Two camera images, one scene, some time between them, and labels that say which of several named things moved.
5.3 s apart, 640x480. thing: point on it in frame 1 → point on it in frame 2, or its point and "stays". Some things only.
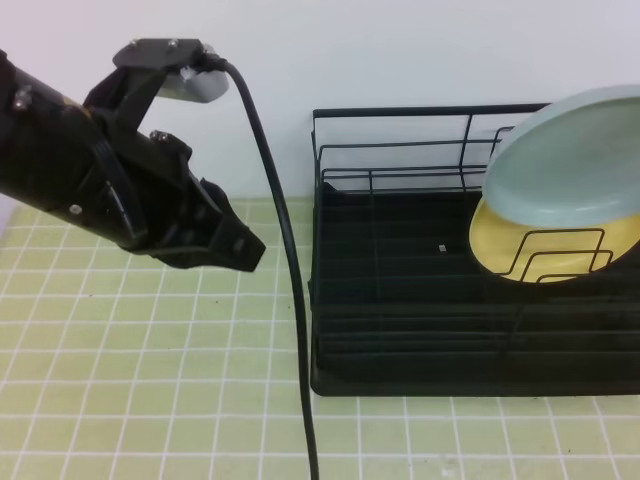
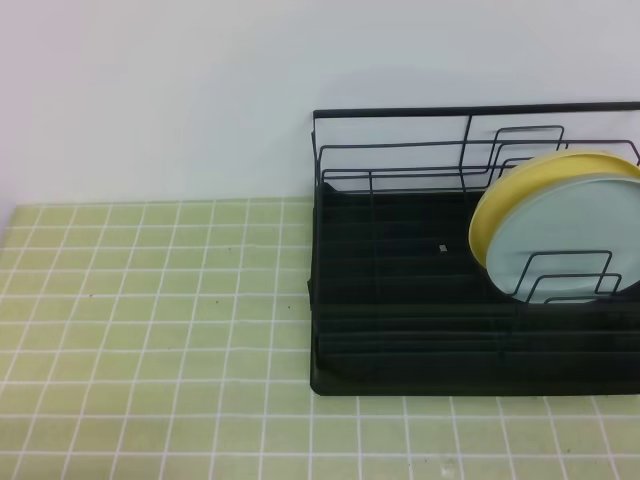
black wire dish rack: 392,272 stays
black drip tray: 400,307 stays
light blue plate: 571,160 → 566,240
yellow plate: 514,250 → 533,173
